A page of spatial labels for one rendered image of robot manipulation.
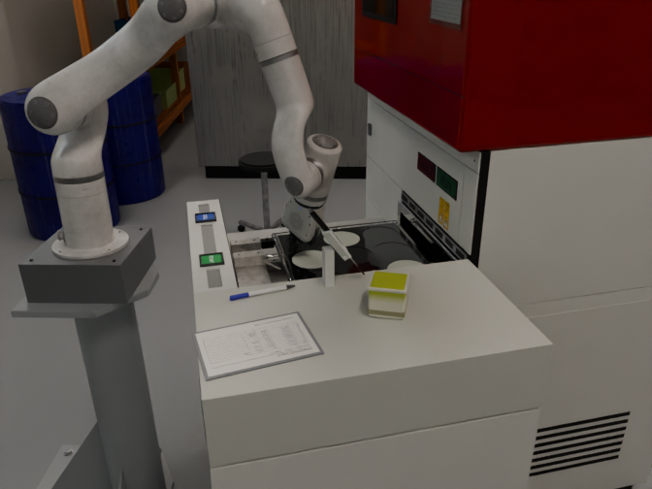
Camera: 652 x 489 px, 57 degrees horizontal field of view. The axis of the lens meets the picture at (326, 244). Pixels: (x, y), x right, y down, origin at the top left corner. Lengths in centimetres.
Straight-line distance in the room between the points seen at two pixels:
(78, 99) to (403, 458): 103
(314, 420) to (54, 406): 176
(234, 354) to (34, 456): 151
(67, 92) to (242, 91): 327
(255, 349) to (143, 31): 72
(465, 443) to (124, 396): 101
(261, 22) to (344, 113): 332
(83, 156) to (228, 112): 323
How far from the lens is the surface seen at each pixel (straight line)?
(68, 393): 274
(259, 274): 152
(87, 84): 148
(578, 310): 166
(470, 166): 137
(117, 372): 179
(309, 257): 154
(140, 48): 143
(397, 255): 156
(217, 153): 484
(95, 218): 160
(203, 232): 159
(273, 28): 134
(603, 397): 191
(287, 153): 131
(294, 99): 135
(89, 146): 159
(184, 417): 247
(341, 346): 109
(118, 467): 202
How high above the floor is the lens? 160
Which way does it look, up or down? 26 degrees down
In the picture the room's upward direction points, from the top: 1 degrees counter-clockwise
